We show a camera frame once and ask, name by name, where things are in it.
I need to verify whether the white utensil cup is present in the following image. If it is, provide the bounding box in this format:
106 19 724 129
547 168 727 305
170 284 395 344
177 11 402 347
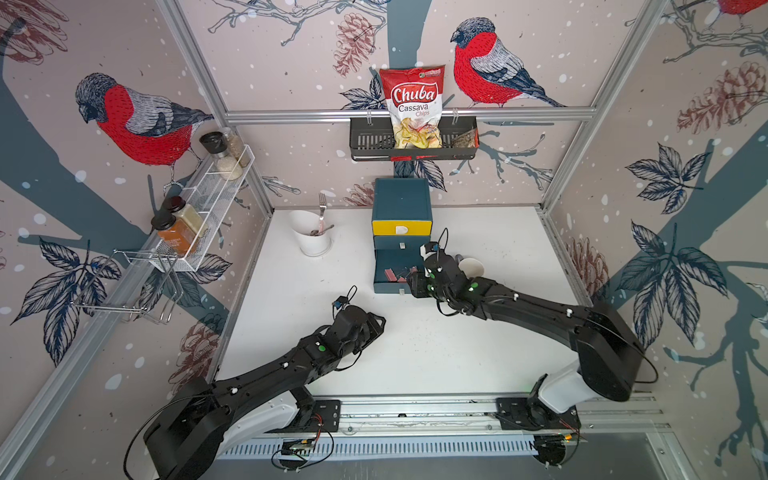
288 210 332 257

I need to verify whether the metal fork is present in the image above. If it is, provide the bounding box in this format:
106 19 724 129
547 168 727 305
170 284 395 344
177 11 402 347
317 193 328 235

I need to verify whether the teal bottom drawer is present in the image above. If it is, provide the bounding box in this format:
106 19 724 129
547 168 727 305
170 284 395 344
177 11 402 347
373 249 423 295

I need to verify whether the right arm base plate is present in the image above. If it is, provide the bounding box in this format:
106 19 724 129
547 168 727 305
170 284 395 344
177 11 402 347
489 374 581 431

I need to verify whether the white wire spice shelf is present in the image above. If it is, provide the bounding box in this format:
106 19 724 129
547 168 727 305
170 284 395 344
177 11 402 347
115 145 255 273

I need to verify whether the orange spice jar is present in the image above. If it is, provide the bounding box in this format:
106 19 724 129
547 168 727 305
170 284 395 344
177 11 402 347
151 210 197 256

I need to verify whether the teal drawer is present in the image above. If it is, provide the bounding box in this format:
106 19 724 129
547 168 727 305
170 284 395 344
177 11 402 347
373 235 430 250
373 249 423 295

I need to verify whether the teal drawer cabinet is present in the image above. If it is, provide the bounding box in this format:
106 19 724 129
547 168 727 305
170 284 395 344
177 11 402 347
371 178 433 225

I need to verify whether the black wire basket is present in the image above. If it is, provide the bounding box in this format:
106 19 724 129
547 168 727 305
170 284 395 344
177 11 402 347
350 117 479 162

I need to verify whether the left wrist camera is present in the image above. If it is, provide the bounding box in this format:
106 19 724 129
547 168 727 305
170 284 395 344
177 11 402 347
332 285 358 314

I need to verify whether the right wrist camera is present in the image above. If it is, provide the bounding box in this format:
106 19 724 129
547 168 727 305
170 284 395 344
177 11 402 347
419 241 442 262

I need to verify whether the Chuba cassava chips bag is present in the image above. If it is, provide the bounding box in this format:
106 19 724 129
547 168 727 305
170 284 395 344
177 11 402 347
379 66 445 149

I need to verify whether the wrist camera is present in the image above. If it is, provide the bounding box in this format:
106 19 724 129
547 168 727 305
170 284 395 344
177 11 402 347
419 241 442 262
332 285 358 314

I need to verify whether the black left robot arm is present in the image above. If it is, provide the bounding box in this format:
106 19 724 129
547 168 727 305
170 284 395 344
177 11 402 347
143 305 386 479

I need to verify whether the aluminium horizontal rail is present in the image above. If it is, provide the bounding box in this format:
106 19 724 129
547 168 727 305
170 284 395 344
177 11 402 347
226 106 598 126

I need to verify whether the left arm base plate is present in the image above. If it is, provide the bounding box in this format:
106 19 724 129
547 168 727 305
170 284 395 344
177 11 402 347
283 399 342 433

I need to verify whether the small circuit board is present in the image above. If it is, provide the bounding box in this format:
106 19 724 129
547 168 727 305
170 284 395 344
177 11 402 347
280 439 315 458

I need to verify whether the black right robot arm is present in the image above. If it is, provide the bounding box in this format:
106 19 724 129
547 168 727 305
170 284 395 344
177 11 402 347
407 267 645 425

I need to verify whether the yellow spice jar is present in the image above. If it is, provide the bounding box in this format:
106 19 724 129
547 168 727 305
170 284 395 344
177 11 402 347
162 195 206 236

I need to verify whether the black lid spice jar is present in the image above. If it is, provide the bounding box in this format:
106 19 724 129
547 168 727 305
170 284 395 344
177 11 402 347
199 131 243 181

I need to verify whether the purple ceramic mug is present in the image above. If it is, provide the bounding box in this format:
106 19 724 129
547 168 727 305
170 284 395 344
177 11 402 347
458 258 485 278

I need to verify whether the yellow drawer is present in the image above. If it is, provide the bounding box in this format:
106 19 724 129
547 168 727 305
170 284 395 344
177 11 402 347
372 220 433 237

